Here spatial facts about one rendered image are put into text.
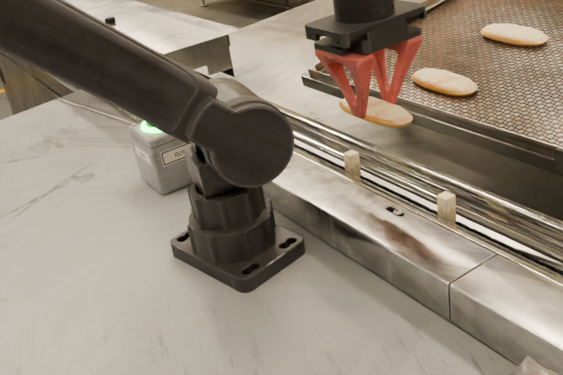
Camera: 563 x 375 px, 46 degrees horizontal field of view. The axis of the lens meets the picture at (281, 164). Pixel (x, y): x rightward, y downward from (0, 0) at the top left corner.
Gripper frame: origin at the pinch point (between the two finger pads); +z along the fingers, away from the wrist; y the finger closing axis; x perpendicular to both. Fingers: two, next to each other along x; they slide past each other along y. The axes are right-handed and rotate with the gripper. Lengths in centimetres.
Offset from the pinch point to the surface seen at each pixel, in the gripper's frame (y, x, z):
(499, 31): 26.8, 6.8, 1.2
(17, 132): -26, 61, 11
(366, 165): 0.8, 3.4, 8.7
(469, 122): 8.8, -4.5, 4.2
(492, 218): 1.5, -13.6, 8.7
